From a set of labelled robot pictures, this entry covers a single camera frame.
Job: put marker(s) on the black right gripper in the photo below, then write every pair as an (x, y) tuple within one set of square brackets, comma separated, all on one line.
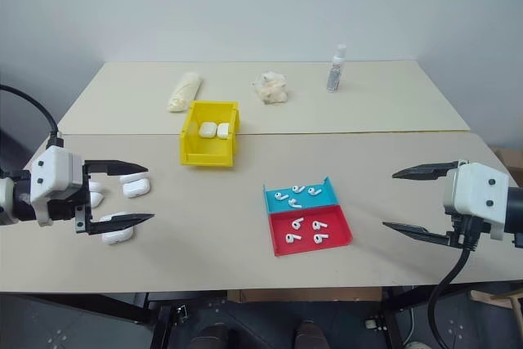
[(459, 230)]

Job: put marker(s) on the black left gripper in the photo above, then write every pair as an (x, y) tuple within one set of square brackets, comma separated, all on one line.
[(65, 210)]

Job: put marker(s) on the yellow plastic bin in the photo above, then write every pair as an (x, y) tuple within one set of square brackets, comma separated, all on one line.
[(206, 148)]

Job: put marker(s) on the blue plastic tray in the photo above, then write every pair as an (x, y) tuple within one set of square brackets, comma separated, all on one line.
[(323, 201)]

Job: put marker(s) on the white wireless earbud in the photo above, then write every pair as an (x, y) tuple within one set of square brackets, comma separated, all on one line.
[(293, 203), (298, 189), (281, 195), (296, 224), (319, 225), (320, 238), (291, 238), (314, 191)]

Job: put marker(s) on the rolled white plastic bag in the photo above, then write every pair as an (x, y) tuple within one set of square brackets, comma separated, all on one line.
[(184, 93)]

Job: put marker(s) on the light wooden stool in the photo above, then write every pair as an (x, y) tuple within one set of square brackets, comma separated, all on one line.
[(500, 298)]

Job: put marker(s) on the red plastic tray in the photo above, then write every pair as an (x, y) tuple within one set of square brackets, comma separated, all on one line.
[(306, 244)]

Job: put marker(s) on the flat cardboard under table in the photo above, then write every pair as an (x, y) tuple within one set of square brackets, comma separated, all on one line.
[(306, 294)]

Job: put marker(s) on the small clear spray bottle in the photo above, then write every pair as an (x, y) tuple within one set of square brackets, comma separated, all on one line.
[(336, 71)]

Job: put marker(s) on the dark brown rounded shape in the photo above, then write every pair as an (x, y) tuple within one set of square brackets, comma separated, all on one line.
[(310, 336), (209, 337)]

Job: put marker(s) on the crumpled clear plastic bag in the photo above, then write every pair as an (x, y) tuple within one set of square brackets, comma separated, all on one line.
[(270, 88)]

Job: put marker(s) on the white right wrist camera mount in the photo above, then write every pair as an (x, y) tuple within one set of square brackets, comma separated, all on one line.
[(478, 189)]

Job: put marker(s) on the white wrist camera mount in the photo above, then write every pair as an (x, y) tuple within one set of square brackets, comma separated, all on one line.
[(53, 171), (478, 189)]

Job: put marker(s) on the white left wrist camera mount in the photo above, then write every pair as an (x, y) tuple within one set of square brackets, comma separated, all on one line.
[(53, 171)]

